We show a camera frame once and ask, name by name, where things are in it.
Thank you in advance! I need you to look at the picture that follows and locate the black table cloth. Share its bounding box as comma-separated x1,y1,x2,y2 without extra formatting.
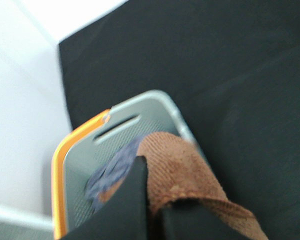
58,0,300,240

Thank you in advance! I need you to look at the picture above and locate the blue-grey towel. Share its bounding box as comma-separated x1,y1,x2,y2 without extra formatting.
85,135,145,212

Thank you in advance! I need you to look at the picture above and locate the orange basket rim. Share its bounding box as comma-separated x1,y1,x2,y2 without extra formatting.
51,109,110,240

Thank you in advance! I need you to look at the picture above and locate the brown towel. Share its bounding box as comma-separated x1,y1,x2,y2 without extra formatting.
100,132,267,240

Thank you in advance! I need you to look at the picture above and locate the grey perforated laundry basket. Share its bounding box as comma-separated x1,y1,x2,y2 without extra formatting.
0,90,195,240

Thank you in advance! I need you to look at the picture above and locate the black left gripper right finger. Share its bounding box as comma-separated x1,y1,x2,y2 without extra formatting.
162,200,247,240

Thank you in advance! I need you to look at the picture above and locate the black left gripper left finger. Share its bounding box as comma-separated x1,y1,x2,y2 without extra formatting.
62,156,149,240

